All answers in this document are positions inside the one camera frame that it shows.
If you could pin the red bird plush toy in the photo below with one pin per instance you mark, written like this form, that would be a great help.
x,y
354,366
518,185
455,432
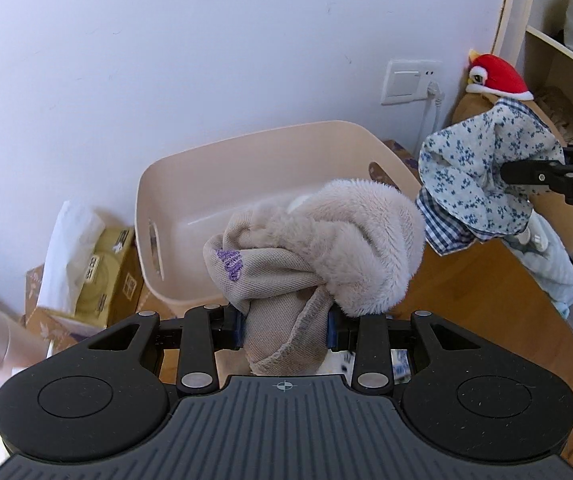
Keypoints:
x,y
496,72

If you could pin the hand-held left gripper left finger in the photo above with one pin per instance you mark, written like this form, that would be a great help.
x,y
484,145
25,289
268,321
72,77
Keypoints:
x,y
236,331

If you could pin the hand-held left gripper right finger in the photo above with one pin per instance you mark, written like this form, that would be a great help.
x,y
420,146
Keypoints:
x,y
331,331

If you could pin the wooden desktop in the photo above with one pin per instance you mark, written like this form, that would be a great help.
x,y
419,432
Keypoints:
x,y
466,285

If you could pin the beige patterned textile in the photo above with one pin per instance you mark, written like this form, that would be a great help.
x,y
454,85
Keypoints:
x,y
563,115

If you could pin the blue floral white cloth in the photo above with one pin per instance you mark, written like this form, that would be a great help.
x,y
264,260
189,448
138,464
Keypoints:
x,y
471,160

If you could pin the beige wooden shelf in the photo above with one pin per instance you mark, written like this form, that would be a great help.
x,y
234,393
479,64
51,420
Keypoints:
x,y
551,45

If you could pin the white tissue sheet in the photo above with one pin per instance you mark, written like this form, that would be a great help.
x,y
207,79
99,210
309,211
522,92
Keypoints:
x,y
66,250

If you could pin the white wall switch socket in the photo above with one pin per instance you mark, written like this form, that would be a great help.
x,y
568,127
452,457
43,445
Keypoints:
x,y
404,82

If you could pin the white fluffy sock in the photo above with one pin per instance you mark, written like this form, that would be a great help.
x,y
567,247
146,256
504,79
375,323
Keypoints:
x,y
300,203

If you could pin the light blue cloth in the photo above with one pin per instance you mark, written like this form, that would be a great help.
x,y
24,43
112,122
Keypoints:
x,y
551,270

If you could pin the purple floral tissue box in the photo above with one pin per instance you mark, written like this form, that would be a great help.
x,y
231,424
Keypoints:
x,y
41,325

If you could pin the beige fluffy cloth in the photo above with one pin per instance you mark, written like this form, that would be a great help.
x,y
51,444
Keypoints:
x,y
316,240

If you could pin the beige plastic bin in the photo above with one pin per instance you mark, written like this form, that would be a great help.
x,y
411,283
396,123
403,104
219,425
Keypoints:
x,y
246,170

